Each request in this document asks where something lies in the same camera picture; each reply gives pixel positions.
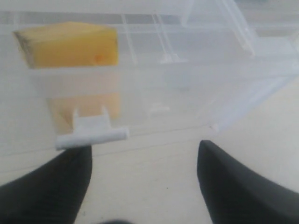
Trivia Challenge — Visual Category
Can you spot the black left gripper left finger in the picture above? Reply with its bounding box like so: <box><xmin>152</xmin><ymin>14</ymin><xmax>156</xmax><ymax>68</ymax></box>
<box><xmin>0</xmin><ymin>146</ymin><xmax>93</xmax><ymax>224</ymax></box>

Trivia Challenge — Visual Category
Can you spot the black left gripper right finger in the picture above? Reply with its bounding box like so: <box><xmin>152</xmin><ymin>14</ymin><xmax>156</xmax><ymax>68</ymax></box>
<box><xmin>197</xmin><ymin>140</ymin><xmax>299</xmax><ymax>224</ymax></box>

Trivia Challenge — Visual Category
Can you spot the translucent drawer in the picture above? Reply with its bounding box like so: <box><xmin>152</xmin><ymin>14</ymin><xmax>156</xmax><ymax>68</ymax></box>
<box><xmin>0</xmin><ymin>10</ymin><xmax>298</xmax><ymax>169</ymax></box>

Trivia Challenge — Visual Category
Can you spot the yellow cheese wedge block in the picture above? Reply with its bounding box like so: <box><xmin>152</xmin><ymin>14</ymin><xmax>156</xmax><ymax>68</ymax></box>
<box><xmin>13</xmin><ymin>21</ymin><xmax>119</xmax><ymax>69</ymax></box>

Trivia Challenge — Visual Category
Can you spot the white plastic drawer cabinet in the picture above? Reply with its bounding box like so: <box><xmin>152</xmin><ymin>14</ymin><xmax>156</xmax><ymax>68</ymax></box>
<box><xmin>0</xmin><ymin>0</ymin><xmax>299</xmax><ymax>129</ymax></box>

